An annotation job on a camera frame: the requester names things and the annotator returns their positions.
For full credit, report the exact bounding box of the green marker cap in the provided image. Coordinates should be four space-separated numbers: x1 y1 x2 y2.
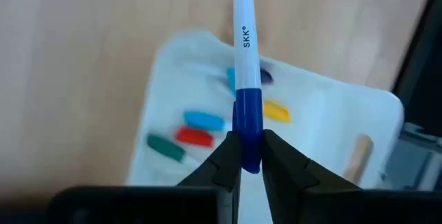
146 132 201 165

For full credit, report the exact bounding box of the white plastic bin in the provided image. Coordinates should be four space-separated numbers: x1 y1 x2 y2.
124 29 405 224

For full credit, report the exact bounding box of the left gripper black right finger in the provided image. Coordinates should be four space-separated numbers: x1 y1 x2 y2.
261 129 442 224

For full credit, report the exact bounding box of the light-blue-cap small white marker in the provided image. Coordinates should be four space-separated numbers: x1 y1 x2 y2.
182 110 233 133

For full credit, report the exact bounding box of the silver metal bracket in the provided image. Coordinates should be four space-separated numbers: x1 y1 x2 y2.
379 123 442 192

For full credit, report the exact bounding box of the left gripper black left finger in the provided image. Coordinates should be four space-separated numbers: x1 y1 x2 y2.
46 130 242 224

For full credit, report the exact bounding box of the blue-cap small white marker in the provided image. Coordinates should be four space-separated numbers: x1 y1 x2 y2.
231 0 265 175

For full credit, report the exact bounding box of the yellow-cap small white marker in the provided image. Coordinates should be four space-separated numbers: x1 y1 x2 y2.
262 99 293 124

